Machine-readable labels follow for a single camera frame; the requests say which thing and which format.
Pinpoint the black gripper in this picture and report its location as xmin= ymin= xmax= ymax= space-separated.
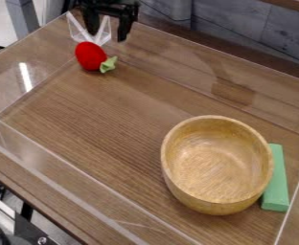
xmin=79 ymin=0 xmax=140 ymax=42

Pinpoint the red plush strawberry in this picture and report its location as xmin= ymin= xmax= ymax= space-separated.
xmin=75 ymin=41 xmax=118 ymax=73

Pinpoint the wooden bowl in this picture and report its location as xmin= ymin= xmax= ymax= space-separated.
xmin=162 ymin=115 xmax=274 ymax=215

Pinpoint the green rectangular block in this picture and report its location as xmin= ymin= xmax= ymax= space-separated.
xmin=261 ymin=144 xmax=289 ymax=212

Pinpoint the clear acrylic corner bracket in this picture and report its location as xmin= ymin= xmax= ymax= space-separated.
xmin=67 ymin=11 xmax=112 ymax=46

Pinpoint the clear acrylic tray wall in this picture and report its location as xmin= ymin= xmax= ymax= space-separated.
xmin=0 ymin=14 xmax=299 ymax=245

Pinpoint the black metal bracket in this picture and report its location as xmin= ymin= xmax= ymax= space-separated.
xmin=15 ymin=214 xmax=59 ymax=245

